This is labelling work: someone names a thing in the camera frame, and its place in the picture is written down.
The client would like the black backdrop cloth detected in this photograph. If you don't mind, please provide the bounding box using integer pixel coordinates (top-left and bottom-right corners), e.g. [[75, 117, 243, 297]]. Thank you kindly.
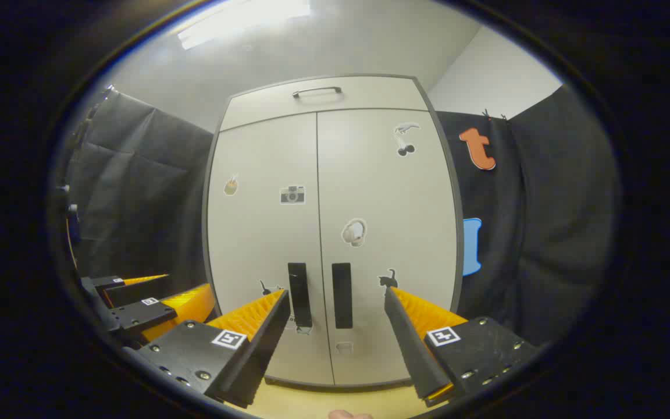
[[59, 84, 621, 350]]

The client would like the grey double-door shoe cabinet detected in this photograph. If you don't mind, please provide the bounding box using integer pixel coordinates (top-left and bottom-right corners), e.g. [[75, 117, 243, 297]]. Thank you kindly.
[[201, 74, 465, 389]]

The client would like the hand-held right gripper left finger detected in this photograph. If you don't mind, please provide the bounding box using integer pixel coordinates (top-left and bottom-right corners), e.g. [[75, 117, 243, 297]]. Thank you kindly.
[[137, 289, 291, 409]]

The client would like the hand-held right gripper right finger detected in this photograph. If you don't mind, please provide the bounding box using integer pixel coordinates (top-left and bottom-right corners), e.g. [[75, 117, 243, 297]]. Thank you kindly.
[[384, 286, 539, 407]]

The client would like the grey cabinet door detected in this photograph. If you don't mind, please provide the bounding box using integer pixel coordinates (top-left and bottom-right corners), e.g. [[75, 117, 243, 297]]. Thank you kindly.
[[316, 108, 458, 386], [207, 112, 334, 386]]

